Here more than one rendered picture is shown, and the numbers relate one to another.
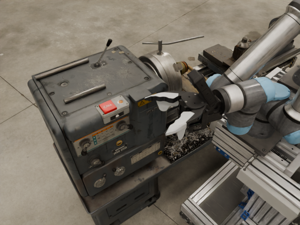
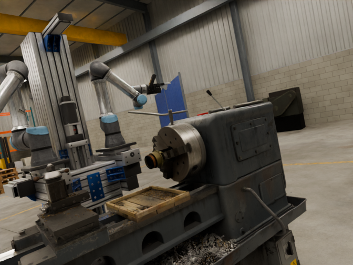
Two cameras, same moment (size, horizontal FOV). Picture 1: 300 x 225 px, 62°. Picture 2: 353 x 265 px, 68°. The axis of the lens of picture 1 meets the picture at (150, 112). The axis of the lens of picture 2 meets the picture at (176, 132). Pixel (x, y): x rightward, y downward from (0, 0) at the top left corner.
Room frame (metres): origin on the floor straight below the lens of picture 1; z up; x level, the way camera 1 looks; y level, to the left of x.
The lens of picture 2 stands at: (2.67, -0.09, 1.27)
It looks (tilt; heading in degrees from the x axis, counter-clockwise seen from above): 3 degrees down; 178
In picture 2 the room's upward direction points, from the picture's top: 12 degrees counter-clockwise
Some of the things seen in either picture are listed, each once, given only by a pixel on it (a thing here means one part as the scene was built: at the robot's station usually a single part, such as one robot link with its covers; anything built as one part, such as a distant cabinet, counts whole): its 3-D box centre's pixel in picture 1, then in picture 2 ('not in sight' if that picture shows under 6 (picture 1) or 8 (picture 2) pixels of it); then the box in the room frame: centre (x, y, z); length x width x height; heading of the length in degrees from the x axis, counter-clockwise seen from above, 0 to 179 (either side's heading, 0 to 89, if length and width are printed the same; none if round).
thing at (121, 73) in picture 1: (102, 107); (224, 140); (0.96, 0.26, 1.06); 0.59 x 0.48 x 0.39; 124
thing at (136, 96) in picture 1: (139, 95); not in sight; (0.87, 0.05, 1.24); 0.09 x 0.08 x 0.03; 124
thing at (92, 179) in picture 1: (114, 167); (241, 231); (0.97, 0.26, 0.43); 0.60 x 0.48 x 0.86; 124
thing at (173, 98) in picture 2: not in sight; (171, 122); (-5.64, 0.07, 1.18); 4.12 x 0.80 x 2.35; 11
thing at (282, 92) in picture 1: (270, 101); (110, 123); (0.73, -0.49, 1.33); 0.13 x 0.12 x 0.14; 20
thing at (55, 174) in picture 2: (243, 43); (51, 174); (1.50, -0.64, 1.13); 0.08 x 0.08 x 0.03
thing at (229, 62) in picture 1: (235, 61); (65, 202); (1.49, -0.61, 0.99); 0.20 x 0.10 x 0.05; 124
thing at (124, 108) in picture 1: (112, 109); not in sight; (0.78, 0.17, 1.23); 0.13 x 0.08 x 0.05; 124
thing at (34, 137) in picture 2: not in sight; (38, 136); (1.06, -0.87, 1.33); 0.13 x 0.12 x 0.14; 62
